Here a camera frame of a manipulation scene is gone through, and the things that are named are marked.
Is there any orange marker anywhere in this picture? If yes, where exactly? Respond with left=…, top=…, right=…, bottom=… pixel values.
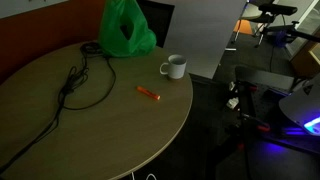
left=136, top=85, right=161, bottom=101

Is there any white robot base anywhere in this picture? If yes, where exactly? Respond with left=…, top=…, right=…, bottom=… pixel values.
left=278, top=73, right=320, bottom=137

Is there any white ceramic mug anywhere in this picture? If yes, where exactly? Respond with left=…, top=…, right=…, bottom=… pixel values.
left=159, top=54, right=188, bottom=81

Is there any green plastic bag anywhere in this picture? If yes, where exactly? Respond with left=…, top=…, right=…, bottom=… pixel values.
left=97, top=0, right=158, bottom=59

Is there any black chair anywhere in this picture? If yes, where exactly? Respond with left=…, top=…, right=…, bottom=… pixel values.
left=136, top=0, right=176, bottom=49

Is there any orange seat chair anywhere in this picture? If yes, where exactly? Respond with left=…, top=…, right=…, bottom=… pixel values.
left=232, top=0, right=264, bottom=44

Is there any black mounting platform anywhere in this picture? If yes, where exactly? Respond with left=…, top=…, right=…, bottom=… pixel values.
left=233, top=65, right=320, bottom=156

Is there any white cable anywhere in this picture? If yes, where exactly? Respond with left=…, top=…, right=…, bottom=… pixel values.
left=129, top=171, right=158, bottom=180

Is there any black cable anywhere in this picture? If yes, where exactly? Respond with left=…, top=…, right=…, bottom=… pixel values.
left=0, top=41, right=117, bottom=174

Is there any red handled clamp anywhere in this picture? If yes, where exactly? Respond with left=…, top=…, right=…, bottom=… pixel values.
left=240, top=112, right=271, bottom=133

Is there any black camera on stand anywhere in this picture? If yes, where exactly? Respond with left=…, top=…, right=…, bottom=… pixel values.
left=257, top=2, right=320, bottom=44

